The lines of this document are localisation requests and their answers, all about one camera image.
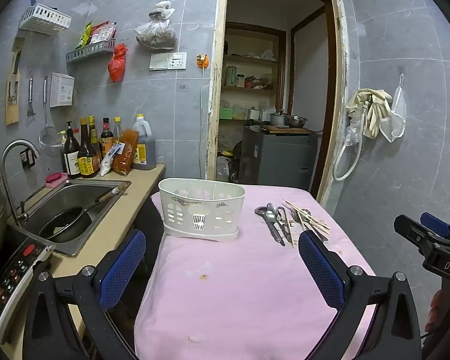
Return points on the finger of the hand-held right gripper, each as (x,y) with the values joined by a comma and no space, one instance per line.
(412,232)
(437,223)

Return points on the white mesh bag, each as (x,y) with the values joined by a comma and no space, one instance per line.
(395,120)

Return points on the wall light switch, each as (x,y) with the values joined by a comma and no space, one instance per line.
(159,62)

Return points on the soy sauce bottle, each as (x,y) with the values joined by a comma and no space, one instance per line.
(87,161)

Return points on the black wall socket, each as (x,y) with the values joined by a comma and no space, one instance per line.
(28,158)

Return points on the grey cabinet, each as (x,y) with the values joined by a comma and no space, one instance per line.
(281,157)

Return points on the metal strainer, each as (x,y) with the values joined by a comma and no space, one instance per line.
(49,140)

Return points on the white wall basket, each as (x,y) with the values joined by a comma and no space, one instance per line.
(45,18)

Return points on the metal fork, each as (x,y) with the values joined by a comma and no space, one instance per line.
(294,217)

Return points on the beige rubber gloves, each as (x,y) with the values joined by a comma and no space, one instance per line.
(373,108)

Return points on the red cap sauce bottle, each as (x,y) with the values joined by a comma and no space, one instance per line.
(106,137)

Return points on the clear plastic bag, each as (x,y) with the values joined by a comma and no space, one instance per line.
(354,133)

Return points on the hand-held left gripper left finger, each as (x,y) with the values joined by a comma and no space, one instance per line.
(122,270)

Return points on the wooden chopstick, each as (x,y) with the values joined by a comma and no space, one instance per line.
(291,234)
(307,215)
(302,223)
(311,222)

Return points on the steel faucet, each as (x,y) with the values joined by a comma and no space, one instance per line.
(7,180)

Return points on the yellow seasoning packet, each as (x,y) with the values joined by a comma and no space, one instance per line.
(83,35)

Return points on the wall power socket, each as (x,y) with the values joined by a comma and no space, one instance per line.
(177,61)

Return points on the large oil jug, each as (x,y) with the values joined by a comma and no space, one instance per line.
(144,150)

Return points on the wooden shelf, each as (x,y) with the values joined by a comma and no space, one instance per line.
(247,60)

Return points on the chili powder bag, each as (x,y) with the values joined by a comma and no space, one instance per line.
(125,153)

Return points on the yellow cap sauce bottle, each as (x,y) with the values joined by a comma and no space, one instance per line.
(93,135)

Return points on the steel bowl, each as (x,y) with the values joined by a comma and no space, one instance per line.
(297,121)

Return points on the wooden cutting board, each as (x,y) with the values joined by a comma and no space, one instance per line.
(13,112)

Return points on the hanging metal spatula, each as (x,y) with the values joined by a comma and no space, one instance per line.
(30,93)

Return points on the clear bottle yellow cap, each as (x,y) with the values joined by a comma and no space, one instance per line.
(117,131)

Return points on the metal scissors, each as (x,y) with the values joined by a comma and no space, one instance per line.
(261,210)

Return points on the white bag blue clip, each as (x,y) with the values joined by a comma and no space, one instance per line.
(108,161)

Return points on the wooden door frame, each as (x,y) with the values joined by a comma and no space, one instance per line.
(214,101)

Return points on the induction cooker panel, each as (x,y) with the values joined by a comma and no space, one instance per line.
(11,277)

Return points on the pink soap dish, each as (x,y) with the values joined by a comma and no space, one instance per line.
(56,180)

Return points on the white wall box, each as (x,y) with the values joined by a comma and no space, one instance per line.
(62,90)

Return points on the pink tablecloth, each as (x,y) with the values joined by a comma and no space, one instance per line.
(228,288)

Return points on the red seasoning packets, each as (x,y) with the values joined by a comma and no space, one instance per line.
(103,32)

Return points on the red plastic bag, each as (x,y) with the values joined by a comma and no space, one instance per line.
(117,65)

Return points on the brown chopping board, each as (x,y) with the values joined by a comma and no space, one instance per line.
(288,130)

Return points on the person's right hand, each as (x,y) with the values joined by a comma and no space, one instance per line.
(434,311)

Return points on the steel kitchen sink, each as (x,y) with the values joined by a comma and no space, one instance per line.
(78,195)

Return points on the small steel pot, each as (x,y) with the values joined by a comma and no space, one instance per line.
(278,119)

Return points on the orange power plug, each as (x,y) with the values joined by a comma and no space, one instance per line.
(203,62)

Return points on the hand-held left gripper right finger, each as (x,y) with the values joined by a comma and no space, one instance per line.
(320,270)

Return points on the clear bag of dried goods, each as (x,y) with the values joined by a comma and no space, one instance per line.
(157,33)

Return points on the white plastic utensil basket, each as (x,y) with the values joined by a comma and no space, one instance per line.
(202,213)

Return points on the grey wall rack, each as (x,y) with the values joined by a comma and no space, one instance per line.
(90,51)

